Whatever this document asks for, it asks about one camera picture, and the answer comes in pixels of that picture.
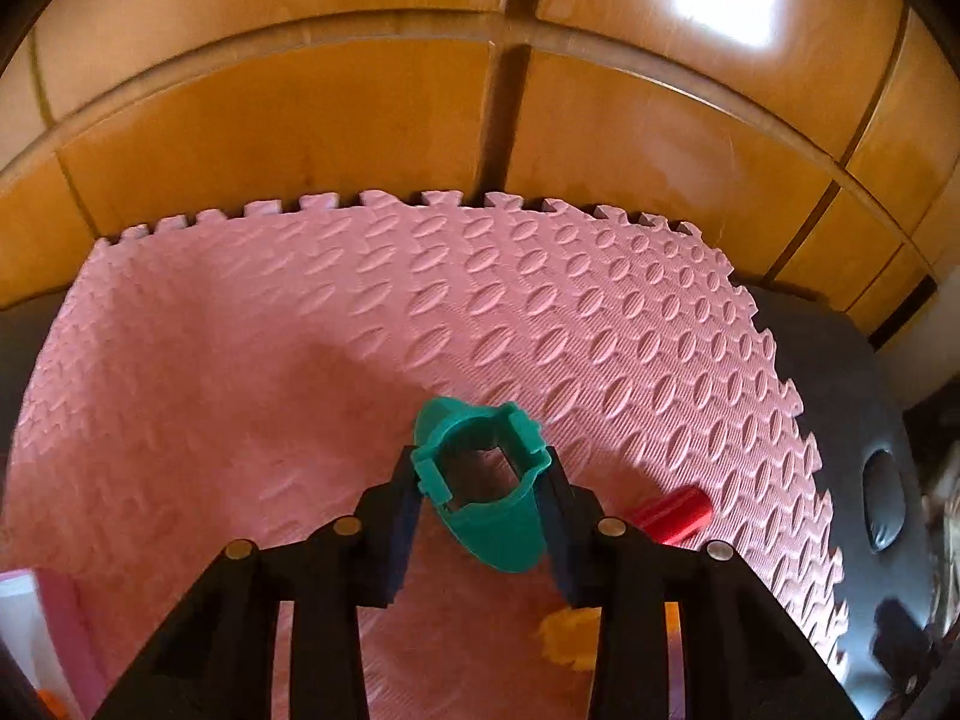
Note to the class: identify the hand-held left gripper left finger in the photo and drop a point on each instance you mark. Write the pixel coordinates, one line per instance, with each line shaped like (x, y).
(405, 521)

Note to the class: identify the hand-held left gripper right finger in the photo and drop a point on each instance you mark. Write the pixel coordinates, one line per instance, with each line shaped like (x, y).
(559, 536)

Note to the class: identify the teal plastic boot holder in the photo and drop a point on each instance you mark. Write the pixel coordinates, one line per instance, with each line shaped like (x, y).
(495, 532)

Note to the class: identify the orange plastic tray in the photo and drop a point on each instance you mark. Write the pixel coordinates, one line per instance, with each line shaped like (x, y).
(570, 641)

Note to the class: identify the dark red cylinder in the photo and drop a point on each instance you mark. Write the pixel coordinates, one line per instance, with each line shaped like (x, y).
(675, 514)

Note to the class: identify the pink storage box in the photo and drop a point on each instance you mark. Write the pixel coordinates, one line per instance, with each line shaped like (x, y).
(15, 630)

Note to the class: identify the pink foam puzzle mat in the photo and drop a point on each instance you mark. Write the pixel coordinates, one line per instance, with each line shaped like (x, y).
(300, 360)

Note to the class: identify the wooden wardrobe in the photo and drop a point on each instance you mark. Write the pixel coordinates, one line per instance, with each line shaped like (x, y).
(300, 127)

